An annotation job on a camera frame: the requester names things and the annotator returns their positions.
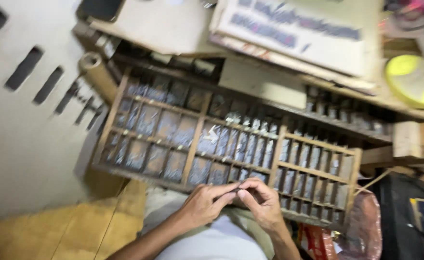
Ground person's right hand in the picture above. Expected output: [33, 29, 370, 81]
[237, 177, 286, 233]

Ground person's left hand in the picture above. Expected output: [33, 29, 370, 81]
[179, 182, 241, 229]

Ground person's white shirt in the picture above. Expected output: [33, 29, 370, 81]
[141, 188, 276, 260]

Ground metal type pieces in tray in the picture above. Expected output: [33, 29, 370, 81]
[107, 81, 346, 217]

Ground wooden type case tray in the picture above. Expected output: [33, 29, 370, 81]
[91, 67, 364, 232]

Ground red and clear plastic bag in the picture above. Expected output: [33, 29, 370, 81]
[297, 189, 383, 260]

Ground white paper sheet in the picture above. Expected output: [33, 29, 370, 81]
[217, 58, 308, 110]

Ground cardboard tube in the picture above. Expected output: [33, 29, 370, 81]
[78, 52, 120, 105]

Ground wooden block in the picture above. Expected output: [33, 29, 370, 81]
[393, 121, 424, 161]

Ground printed white cardboard sign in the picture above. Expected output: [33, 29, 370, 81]
[209, 0, 384, 78]

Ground beige cardboard sheet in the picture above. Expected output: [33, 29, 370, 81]
[89, 0, 227, 56]

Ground white slotted metal panel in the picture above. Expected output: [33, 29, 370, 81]
[0, 0, 109, 221]

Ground yellow round container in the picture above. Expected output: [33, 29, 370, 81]
[385, 54, 424, 110]

